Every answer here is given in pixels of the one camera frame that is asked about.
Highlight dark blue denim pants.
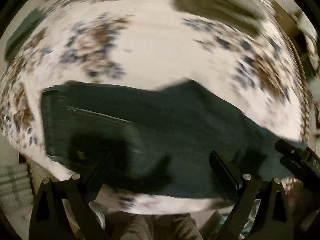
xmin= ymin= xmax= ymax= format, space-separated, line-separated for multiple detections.
xmin=40 ymin=80 xmax=291 ymax=198

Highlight white floral bed blanket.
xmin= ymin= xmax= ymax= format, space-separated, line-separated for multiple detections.
xmin=0 ymin=0 xmax=313 ymax=215

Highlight grey striped curtain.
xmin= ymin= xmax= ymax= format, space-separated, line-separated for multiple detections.
xmin=1 ymin=164 xmax=34 ymax=208

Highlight dark green folded garment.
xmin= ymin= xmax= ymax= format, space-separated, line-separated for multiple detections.
xmin=4 ymin=8 xmax=46 ymax=62

